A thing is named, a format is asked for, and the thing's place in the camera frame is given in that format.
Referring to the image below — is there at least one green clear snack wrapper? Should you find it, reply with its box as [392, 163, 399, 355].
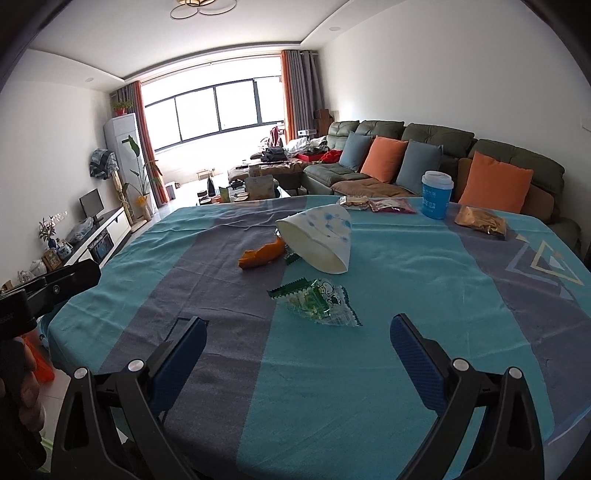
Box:
[267, 278, 363, 327]

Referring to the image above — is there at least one white blue-dotted paper cup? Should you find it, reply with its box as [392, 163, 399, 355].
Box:
[276, 204, 352, 275]

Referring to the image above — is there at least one person's left hand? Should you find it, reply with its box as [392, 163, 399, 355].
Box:
[15, 337, 45, 433]

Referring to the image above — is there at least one orange mesh bag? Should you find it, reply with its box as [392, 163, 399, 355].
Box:
[23, 332, 55, 384]

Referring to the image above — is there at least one white black TV cabinet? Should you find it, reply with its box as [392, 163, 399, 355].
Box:
[63, 207, 131, 268]

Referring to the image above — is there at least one small black monitor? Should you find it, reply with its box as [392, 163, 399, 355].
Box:
[79, 189, 104, 222]

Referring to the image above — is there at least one tall green potted plant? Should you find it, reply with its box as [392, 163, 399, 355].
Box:
[121, 135, 153, 222]

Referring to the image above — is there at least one white floor air conditioner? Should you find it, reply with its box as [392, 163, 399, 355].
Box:
[103, 113, 155, 220]

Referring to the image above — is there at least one blue grey tablecloth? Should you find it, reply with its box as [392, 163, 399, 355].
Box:
[47, 196, 590, 479]

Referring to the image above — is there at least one orange grey left curtain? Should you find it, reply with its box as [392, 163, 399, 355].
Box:
[109, 81, 169, 208]

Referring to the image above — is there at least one orange grey curtain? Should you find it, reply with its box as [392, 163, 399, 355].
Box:
[280, 50, 325, 141]
[109, 81, 169, 208]

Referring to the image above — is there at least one golden brown snack bag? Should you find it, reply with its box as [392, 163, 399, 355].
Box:
[455, 205, 507, 240]

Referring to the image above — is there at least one cluttered coffee table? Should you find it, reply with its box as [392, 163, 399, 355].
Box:
[197, 175, 290, 206]

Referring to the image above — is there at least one orange cushion near end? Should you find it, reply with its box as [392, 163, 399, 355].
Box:
[459, 152, 534, 213]

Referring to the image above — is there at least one red clear snack packet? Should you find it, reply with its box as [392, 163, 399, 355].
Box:
[368, 197, 416, 214]

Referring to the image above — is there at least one blue cup white lid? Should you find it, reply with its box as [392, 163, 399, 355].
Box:
[422, 171, 454, 220]

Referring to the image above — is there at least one clear biscuit packet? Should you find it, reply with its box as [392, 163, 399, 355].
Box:
[338, 195, 370, 211]

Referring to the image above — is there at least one blue cushion near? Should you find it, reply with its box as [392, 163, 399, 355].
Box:
[396, 140, 444, 196]

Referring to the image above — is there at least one blue cushion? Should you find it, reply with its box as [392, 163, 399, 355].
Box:
[339, 132, 374, 172]
[396, 140, 444, 196]

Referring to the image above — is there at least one orange cushion far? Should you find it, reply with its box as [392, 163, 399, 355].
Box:
[361, 136, 409, 183]

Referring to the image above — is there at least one dark green sectional sofa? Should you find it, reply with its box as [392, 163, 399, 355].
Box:
[301, 120, 581, 255]

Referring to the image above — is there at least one orange grey right curtain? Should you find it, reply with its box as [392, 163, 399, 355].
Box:
[280, 50, 325, 141]

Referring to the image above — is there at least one blue cushion far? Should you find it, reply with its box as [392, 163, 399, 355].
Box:
[339, 132, 374, 172]

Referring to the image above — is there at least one large window black frame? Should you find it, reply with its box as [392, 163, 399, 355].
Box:
[141, 55, 286, 151]

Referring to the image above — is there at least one gold ring ceiling lamp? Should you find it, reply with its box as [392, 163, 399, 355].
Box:
[169, 0, 238, 21]

